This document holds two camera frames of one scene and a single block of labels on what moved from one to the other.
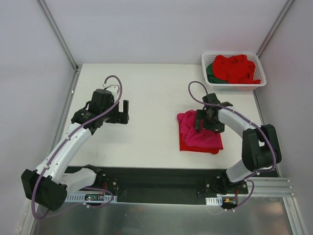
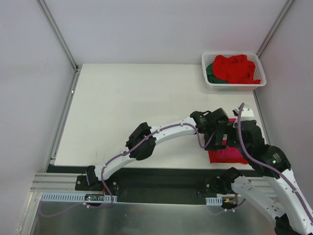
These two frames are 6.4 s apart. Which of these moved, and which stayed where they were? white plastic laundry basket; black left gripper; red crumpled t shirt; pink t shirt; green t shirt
Moved: pink t shirt; black left gripper
Stayed: white plastic laundry basket; red crumpled t shirt; green t shirt
